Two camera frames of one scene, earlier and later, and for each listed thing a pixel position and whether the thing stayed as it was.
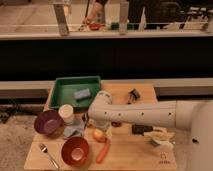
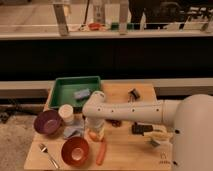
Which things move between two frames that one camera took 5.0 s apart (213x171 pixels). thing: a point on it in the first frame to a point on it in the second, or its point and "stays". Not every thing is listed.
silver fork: [43, 148] stays
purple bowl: [48, 123] stays
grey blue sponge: [82, 93] stays
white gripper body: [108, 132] to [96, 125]
